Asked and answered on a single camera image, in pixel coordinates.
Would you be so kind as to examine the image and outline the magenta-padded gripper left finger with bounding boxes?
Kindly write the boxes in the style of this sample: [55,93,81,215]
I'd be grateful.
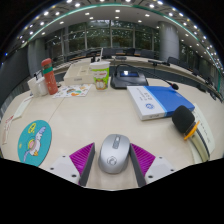
[47,142,96,188]

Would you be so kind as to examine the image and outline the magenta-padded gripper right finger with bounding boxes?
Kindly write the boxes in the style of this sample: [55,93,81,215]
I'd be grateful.
[129,142,176,188]

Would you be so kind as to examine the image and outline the silver computer mouse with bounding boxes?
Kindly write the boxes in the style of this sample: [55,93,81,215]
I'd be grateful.
[97,133,131,175]

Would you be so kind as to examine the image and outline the round teal cartoon mouse pad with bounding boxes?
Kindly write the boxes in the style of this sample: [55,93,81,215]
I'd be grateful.
[17,119,53,168]

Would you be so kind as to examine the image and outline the blue and white book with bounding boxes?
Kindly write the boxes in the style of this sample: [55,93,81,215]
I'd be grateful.
[126,85,196,121]

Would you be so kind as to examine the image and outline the white printed paper sheet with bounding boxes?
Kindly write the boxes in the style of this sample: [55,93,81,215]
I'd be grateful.
[191,102,217,164]

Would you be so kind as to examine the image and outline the colourful sticker sheet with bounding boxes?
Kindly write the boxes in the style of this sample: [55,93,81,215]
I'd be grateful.
[52,83,93,99]

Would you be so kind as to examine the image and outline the red and white flyer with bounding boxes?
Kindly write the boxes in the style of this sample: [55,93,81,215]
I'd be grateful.
[1,114,15,146]

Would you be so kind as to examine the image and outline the white leaflet with red header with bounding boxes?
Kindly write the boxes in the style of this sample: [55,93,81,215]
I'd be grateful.
[12,96,35,121]

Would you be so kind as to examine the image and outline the tall white cup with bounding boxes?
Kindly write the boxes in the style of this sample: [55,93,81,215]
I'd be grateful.
[27,77,40,98]

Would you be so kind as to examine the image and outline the black gooseneck microphone console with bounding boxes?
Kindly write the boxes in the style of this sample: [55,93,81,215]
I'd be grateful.
[110,62,180,91]

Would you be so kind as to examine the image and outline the red bottle with green band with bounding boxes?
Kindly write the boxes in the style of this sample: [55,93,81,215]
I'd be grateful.
[40,57,59,96]

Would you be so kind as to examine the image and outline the white cardboard box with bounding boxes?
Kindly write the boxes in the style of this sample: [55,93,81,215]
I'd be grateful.
[63,62,95,87]

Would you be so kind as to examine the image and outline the paper cup with green print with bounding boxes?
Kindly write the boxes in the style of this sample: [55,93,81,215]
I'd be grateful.
[89,60,111,91]

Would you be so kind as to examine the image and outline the long curved conference desk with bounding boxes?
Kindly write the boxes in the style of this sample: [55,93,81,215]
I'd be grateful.
[53,54,223,101]

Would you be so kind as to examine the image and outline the dark office chairs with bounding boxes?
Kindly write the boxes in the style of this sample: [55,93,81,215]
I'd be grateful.
[68,46,214,88]

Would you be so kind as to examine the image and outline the ceiling lights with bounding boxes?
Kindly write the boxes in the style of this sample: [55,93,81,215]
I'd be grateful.
[3,0,224,58]

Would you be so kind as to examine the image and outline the black handheld microphone orange ring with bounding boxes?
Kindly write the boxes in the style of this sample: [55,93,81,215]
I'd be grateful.
[171,105,212,162]

